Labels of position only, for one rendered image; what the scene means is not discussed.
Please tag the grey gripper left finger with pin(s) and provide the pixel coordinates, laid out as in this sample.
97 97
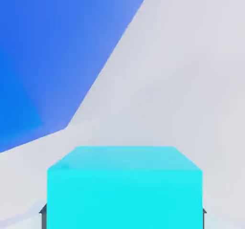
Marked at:
44 218

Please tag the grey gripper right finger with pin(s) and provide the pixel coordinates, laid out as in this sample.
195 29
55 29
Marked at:
203 219

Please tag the small cyan cube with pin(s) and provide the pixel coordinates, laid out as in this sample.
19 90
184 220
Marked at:
124 194

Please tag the large blue box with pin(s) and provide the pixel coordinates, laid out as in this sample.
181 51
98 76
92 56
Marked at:
57 51

